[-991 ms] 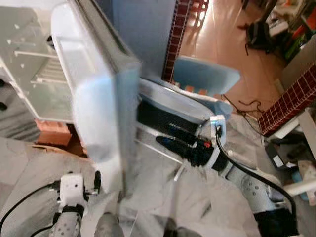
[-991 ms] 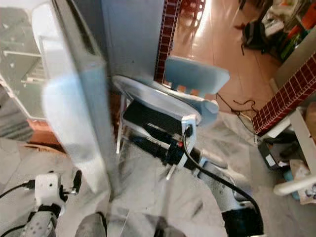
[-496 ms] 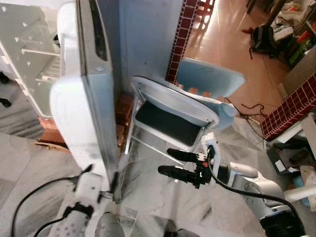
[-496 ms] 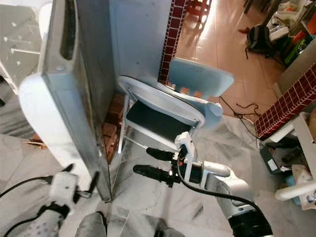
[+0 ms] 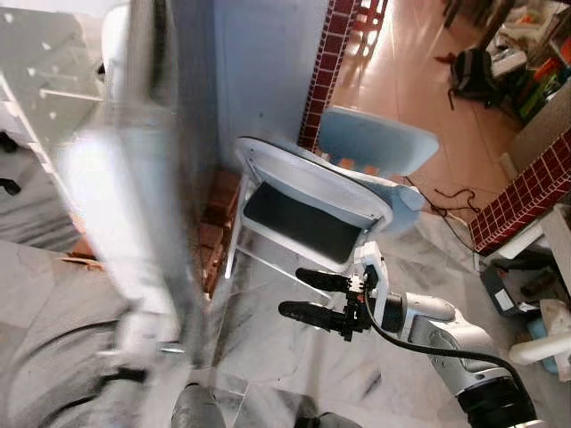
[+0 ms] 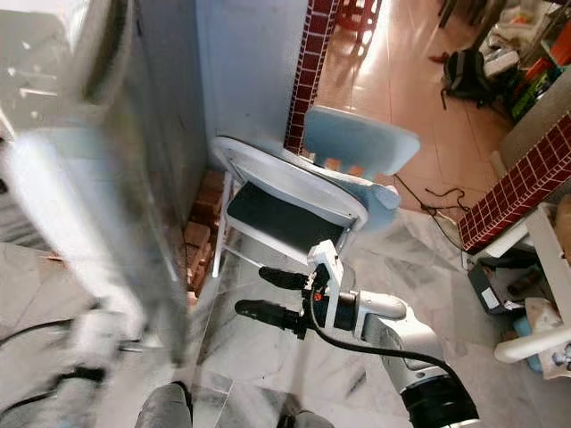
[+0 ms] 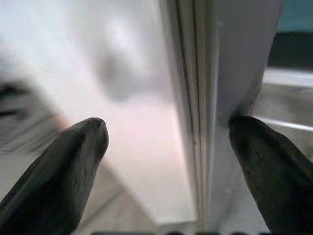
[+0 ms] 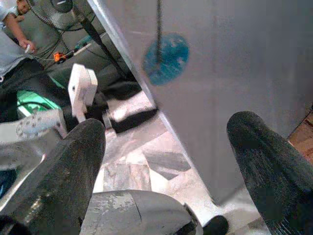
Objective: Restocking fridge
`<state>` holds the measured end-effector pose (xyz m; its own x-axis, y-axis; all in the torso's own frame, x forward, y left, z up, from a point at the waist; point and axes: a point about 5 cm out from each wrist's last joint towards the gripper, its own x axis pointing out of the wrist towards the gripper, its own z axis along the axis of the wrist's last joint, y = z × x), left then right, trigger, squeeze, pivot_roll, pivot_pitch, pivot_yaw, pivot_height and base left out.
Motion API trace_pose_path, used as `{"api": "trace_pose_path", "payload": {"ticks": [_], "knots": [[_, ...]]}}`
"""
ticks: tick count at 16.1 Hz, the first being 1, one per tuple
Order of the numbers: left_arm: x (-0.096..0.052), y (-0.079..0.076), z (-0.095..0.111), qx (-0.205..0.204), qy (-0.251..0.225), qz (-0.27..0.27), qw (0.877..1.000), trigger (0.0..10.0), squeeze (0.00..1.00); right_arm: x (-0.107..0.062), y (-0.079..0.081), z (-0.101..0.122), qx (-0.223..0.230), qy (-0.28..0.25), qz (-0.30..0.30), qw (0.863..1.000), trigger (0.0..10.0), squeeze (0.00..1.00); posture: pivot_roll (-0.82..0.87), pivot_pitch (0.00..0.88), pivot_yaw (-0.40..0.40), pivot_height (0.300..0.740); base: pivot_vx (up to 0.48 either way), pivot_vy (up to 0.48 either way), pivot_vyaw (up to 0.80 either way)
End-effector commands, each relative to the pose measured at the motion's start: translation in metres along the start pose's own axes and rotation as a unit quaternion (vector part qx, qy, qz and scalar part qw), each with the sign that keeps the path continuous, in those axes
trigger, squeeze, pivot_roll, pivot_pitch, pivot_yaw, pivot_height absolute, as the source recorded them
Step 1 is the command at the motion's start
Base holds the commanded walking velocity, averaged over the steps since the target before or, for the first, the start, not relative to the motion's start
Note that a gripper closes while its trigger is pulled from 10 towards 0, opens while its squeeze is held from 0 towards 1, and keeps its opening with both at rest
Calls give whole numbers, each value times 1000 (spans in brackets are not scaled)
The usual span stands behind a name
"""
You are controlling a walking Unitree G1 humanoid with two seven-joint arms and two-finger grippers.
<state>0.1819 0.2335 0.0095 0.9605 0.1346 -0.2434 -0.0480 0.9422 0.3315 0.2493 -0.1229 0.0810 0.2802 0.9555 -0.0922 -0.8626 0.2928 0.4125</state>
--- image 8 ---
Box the round blue sticker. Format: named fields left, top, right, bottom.
left=142, top=31, right=191, bottom=87

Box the green plastic bin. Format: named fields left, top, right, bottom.
left=16, top=73, right=65, bottom=116

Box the black hanging cord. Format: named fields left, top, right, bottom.
left=156, top=0, right=164, bottom=74

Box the black pedestal fan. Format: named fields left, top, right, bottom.
left=28, top=0, right=143, bottom=101

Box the teal handled tool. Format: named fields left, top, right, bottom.
left=73, top=36, right=91, bottom=56

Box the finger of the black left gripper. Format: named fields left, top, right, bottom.
left=111, top=108, right=160, bottom=135

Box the person in light blue shirt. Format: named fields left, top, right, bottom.
left=0, top=0, right=69, bottom=118

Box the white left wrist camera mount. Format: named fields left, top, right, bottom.
left=67, top=63, right=99, bottom=123

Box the red brick stack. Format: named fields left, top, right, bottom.
left=288, top=112, right=313, bottom=158

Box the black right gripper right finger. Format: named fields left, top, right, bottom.
left=226, top=110, right=313, bottom=235

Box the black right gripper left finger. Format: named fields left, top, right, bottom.
left=0, top=118, right=107, bottom=235

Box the orange black tool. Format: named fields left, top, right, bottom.
left=53, top=51, right=65, bottom=64

